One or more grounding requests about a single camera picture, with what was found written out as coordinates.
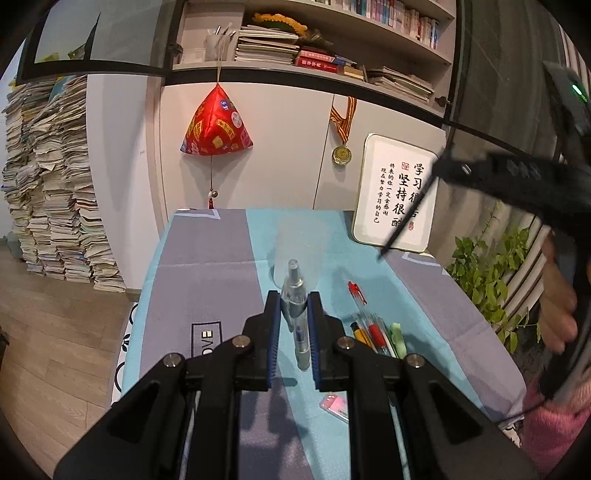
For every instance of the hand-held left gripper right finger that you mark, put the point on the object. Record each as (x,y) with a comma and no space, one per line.
(314,341)

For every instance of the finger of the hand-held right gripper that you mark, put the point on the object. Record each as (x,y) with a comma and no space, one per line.
(466,168)

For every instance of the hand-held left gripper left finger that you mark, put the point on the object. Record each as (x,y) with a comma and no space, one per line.
(275,341)

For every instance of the yellow black pen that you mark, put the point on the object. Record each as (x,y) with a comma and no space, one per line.
(360,336)

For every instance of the clear grey pen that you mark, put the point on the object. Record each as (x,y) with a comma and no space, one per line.
(295,295)

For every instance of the frosted plastic cup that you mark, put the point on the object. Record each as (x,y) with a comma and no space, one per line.
(300,240)

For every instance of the person's right forearm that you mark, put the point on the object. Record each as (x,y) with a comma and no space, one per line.
(554,438)

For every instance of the person's right hand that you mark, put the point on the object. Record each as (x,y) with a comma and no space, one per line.
(556,304)

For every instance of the clear pen with red cap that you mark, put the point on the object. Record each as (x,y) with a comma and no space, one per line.
(356,290)

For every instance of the pink eraser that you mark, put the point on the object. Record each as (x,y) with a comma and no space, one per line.
(334,406)

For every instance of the green pen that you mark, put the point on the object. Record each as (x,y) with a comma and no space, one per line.
(398,341)

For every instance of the framed calligraphy board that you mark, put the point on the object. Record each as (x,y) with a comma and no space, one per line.
(383,198)

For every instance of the white radiator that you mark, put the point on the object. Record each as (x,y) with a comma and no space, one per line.
(526,272)

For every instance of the glass cabinet door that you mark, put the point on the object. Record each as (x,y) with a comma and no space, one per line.
(498,69)
(115,32)

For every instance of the green potted plant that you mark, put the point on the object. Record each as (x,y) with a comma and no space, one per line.
(485,272)

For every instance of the stack of loose booklets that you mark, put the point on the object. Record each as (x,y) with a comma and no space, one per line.
(401,83)

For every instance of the blue grey tablecloth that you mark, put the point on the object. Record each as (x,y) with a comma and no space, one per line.
(207,258)

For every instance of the gold medal with striped ribbon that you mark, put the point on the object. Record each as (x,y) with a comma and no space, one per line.
(341,154)

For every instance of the row of upright books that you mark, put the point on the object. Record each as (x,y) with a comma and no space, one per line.
(392,14)

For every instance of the stack of red books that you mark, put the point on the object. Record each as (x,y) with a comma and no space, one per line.
(323,60)

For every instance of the white bookshelf cabinet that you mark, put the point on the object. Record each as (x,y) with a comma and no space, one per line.
(286,138)

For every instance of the red hanging ornament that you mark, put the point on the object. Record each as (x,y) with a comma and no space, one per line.
(217,124)

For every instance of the stack of pale books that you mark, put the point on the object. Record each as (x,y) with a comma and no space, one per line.
(265,46)

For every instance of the yellow flower decoration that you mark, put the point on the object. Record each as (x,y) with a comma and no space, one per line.
(277,22)

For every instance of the white brush holder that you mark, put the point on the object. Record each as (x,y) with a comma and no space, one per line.
(214,46)

